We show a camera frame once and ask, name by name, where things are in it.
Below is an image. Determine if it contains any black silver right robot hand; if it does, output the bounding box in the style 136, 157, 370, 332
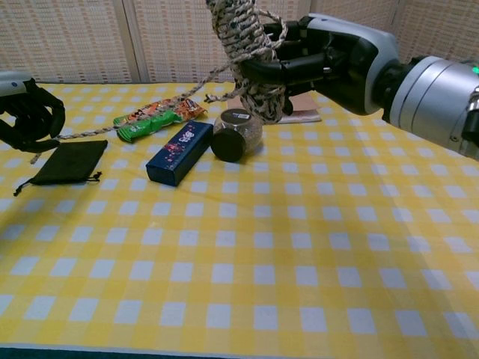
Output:
239, 13, 400, 117

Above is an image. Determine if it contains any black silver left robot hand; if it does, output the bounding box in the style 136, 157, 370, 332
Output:
0, 70, 67, 153

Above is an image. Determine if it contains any light speckled braided rope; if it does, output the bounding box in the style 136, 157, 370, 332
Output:
29, 0, 291, 165

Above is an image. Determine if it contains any green orange snack bag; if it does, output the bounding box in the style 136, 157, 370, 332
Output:
113, 96, 209, 144

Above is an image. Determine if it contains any glass jar with black lid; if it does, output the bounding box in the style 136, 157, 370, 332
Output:
210, 108, 263, 163

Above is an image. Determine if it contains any dark blue printed box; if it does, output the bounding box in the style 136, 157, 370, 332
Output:
145, 120, 214, 187

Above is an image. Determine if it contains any yellow white checked tablecloth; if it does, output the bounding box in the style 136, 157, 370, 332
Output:
0, 81, 479, 355

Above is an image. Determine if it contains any black drawstring pouch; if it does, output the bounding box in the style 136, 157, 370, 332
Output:
13, 139, 109, 197

